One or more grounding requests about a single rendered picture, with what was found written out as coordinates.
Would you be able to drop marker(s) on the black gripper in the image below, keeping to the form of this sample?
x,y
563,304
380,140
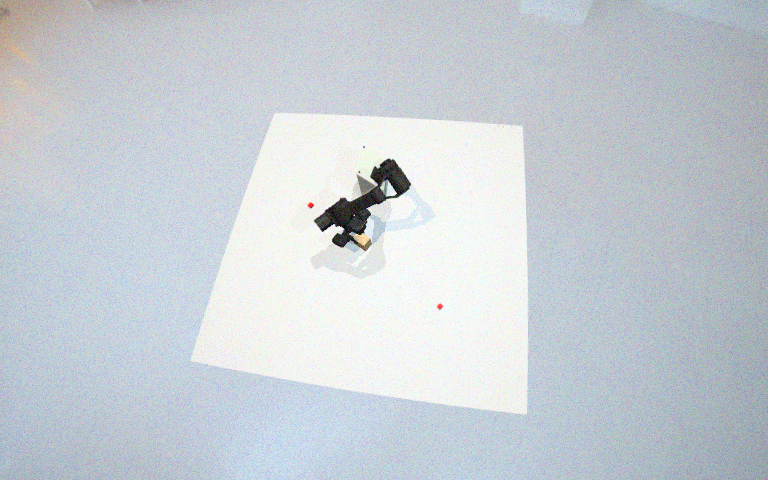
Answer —
x,y
342,239

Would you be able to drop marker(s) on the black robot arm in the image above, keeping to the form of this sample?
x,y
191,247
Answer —
x,y
341,212

